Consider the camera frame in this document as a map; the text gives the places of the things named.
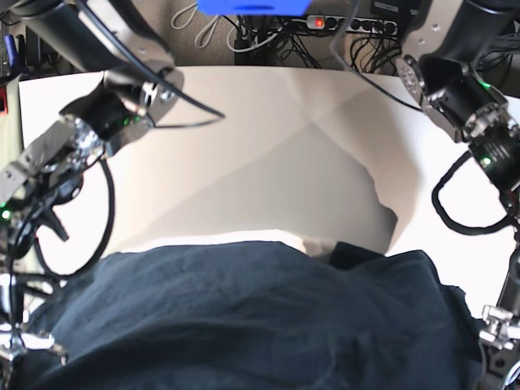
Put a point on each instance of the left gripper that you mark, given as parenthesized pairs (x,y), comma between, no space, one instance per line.
(499,345)

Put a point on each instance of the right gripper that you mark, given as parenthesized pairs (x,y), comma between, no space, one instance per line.
(16,343)

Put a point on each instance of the dark blue t-shirt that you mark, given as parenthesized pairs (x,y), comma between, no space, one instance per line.
(257,315)

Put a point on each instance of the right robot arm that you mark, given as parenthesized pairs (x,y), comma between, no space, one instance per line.
(139,86)

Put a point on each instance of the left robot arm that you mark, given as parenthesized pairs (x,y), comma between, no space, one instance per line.
(437,66)

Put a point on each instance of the red box at table edge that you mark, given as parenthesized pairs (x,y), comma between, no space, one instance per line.
(3,101)

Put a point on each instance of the black power strip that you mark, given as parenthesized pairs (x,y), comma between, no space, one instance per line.
(357,25)

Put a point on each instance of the blue plastic bin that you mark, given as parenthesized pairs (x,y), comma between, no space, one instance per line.
(253,7)

